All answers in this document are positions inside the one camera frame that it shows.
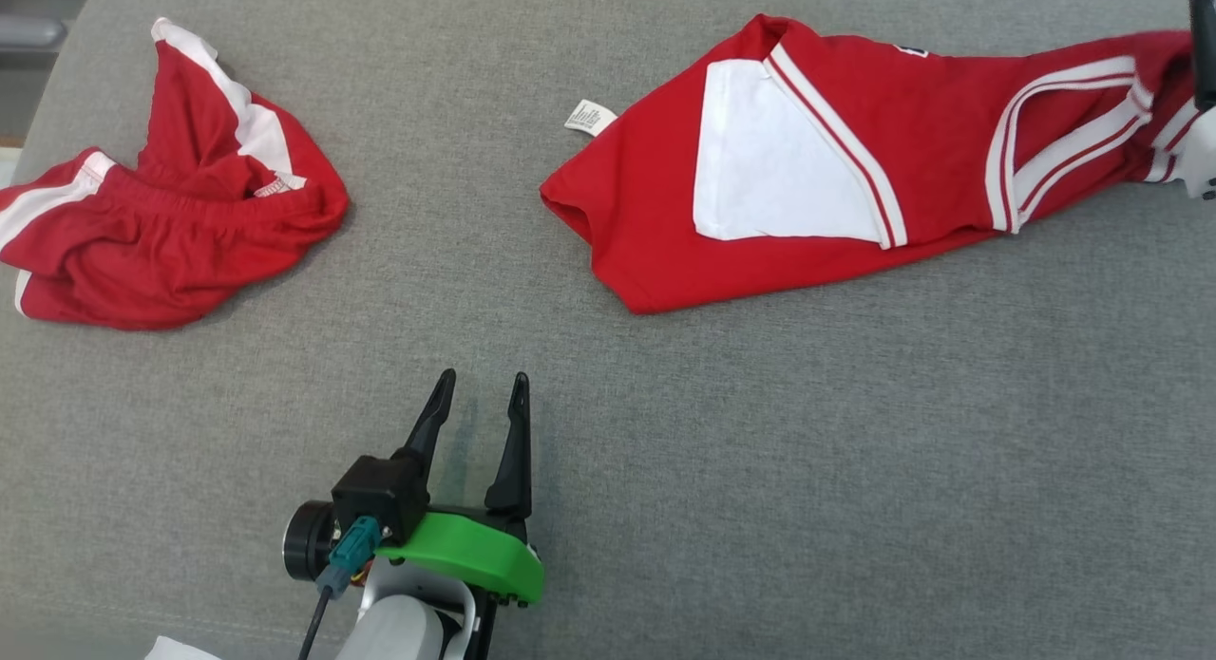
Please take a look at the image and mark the white fabric strap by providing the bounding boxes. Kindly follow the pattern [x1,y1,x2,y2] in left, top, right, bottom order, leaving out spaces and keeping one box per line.
[144,635,222,660]

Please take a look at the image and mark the red shorts with white stripes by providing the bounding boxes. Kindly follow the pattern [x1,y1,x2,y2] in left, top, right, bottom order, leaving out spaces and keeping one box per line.
[0,17,351,332]

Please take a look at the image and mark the red jersey with white trim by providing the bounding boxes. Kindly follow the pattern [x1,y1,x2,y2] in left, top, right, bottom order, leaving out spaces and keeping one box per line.
[540,14,1200,315]

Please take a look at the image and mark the black cable with teal plug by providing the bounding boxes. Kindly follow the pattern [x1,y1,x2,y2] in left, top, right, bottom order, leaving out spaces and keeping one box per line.
[298,516,384,660]

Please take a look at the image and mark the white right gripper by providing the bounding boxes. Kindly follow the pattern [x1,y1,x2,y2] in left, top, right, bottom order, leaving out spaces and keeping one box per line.
[1176,0,1216,201]

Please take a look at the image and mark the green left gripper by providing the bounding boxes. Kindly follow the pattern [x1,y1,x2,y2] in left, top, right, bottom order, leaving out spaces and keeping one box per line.
[374,368,545,608]

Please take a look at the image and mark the grey rounded bar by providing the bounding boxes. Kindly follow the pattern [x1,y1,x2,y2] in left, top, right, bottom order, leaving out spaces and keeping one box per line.
[0,14,68,52]

